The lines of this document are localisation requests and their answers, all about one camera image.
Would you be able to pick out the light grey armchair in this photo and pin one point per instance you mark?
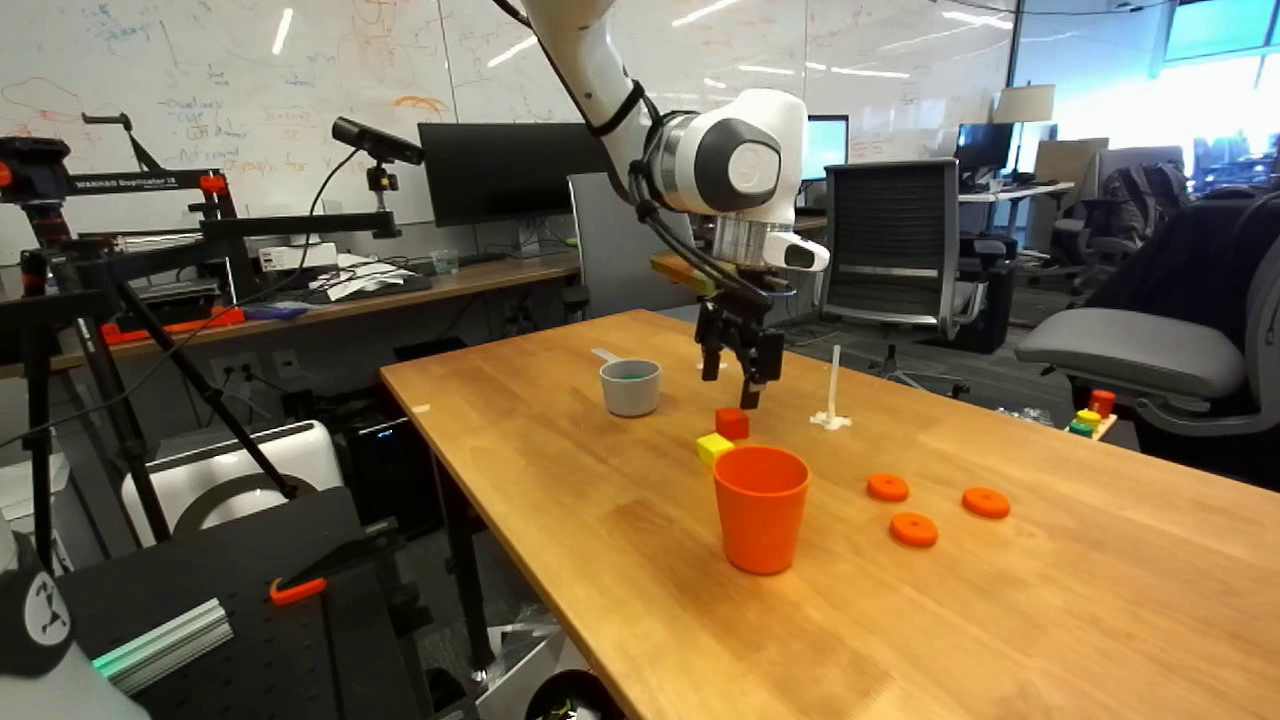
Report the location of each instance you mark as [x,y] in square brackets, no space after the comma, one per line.
[1175,372]

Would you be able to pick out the lit computer monitor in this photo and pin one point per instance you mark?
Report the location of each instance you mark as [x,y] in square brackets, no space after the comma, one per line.
[825,142]

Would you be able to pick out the colourful stacking toy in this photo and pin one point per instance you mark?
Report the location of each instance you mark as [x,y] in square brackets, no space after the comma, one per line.
[1094,416]

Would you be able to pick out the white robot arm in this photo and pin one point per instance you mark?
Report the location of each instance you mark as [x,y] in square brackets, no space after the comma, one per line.
[712,184]

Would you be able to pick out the orange disc front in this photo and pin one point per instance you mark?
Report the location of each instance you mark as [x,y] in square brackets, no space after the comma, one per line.
[912,529]

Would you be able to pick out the grey measuring cup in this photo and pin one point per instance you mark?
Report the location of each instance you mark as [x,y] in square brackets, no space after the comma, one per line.
[631,386]

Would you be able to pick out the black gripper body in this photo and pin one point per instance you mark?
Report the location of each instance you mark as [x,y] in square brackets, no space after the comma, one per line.
[736,322]

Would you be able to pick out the yellow cube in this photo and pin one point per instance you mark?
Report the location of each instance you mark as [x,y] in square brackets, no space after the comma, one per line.
[712,444]

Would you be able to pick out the orange disc right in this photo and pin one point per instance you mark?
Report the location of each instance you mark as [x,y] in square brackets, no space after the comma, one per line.
[986,501]

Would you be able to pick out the orange disc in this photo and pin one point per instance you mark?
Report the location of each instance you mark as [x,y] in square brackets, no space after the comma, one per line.
[986,501]
[912,529]
[889,491]

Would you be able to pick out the grey office chair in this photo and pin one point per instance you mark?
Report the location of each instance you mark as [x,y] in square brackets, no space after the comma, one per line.
[619,250]

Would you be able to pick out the black tripod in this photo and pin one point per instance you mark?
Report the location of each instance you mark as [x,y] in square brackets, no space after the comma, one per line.
[39,181]

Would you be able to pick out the red cube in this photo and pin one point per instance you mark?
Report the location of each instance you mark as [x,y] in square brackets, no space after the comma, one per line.
[729,420]

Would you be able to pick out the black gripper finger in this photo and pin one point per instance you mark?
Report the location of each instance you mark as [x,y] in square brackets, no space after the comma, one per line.
[759,372]
[711,359]

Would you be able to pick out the black camera on stand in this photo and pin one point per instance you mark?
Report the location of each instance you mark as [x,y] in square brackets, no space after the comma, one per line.
[381,148]

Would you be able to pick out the black computer monitor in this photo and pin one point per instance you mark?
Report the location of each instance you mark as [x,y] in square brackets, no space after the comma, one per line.
[506,169]

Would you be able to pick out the white peg stand near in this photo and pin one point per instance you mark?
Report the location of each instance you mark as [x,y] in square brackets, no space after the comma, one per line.
[829,416]

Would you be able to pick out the orange disc near left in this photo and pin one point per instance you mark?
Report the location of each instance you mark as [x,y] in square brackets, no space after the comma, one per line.
[889,491]

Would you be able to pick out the orange plastic cup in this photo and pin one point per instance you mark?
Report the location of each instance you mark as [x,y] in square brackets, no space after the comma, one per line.
[762,505]

